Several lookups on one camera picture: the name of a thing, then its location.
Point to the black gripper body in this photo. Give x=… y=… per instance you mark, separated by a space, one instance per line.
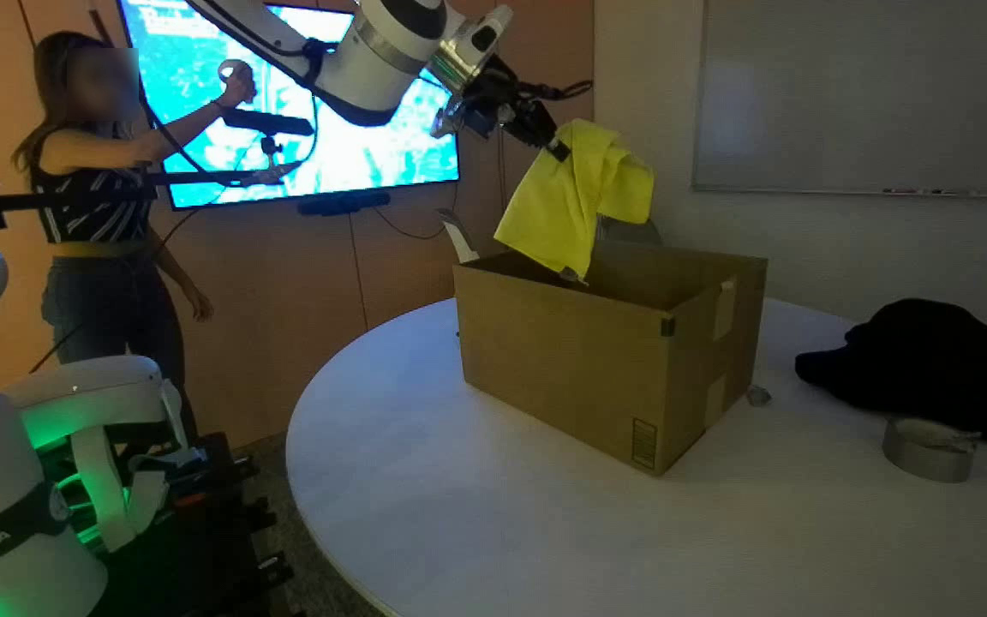
x=487 y=100

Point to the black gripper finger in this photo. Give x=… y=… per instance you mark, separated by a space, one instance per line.
x=561 y=142
x=533 y=123

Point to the yellow microfibre towel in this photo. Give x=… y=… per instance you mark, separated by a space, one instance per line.
x=566 y=200

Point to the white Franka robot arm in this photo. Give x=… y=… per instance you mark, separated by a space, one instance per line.
x=385 y=55

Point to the open cardboard box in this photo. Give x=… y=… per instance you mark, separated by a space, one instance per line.
x=582 y=363

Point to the small grey round item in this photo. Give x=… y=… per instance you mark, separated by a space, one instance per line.
x=758 y=395

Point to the person in dark clothes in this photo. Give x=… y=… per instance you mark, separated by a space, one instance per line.
x=102 y=228

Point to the black jacket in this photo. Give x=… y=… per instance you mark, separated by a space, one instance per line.
x=940 y=363

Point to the grey tape roll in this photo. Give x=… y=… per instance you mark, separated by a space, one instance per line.
x=925 y=451

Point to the wall mounted TV screen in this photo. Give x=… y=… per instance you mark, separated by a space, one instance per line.
x=402 y=150

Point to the wall whiteboard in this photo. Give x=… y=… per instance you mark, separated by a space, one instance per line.
x=859 y=89

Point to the black camera bracket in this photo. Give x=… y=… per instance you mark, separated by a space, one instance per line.
x=1 y=195

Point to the black robot mount stand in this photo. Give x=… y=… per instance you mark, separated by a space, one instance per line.
x=195 y=537

